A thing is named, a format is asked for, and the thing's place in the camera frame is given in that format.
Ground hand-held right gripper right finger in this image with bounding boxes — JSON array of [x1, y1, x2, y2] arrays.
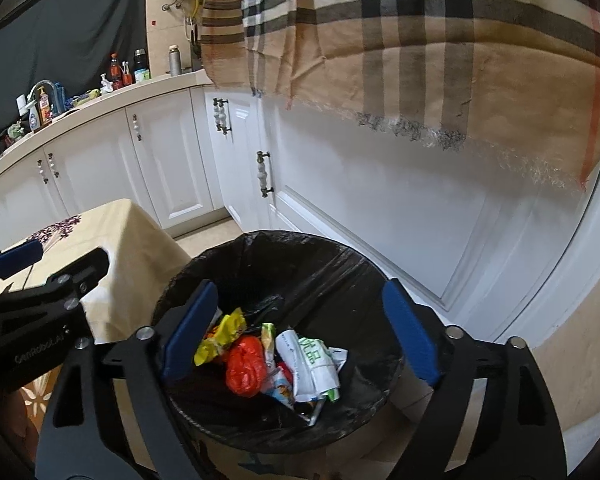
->
[[382, 279, 567, 480]]

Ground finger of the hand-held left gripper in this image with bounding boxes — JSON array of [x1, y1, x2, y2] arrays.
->
[[0, 240, 44, 294], [0, 246, 110, 318]]

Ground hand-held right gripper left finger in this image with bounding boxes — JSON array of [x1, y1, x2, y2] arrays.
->
[[35, 280, 220, 480]]

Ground trash bin with black bag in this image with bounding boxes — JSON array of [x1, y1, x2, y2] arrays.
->
[[151, 230, 406, 456]]

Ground yellow orange snack wrapper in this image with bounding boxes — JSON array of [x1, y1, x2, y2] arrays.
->
[[194, 308, 246, 367]]

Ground red plastic bag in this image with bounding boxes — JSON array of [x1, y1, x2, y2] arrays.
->
[[225, 335, 268, 398]]

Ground white green print wrapper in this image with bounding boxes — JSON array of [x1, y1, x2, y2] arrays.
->
[[275, 329, 351, 403]]

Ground small colourful wrapper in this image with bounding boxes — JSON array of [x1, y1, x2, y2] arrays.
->
[[260, 365, 298, 408]]

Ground white spray bottle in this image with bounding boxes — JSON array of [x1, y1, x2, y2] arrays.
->
[[16, 95, 42, 133]]

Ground white kitchen cabinets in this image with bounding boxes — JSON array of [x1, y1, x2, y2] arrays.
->
[[0, 72, 600, 361]]

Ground orange dish soap bottle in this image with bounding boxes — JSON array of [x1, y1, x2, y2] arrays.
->
[[36, 87, 53, 128]]

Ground chrome faucet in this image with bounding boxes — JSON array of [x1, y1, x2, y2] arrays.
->
[[27, 80, 63, 116]]

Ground dark sauce bottle red cap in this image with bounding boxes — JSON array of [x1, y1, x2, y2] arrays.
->
[[109, 53, 125, 90]]

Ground black curtain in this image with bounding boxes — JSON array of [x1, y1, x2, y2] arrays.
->
[[0, 0, 148, 141]]

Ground beige plaid cloth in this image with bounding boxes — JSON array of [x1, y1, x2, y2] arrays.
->
[[200, 0, 600, 192]]

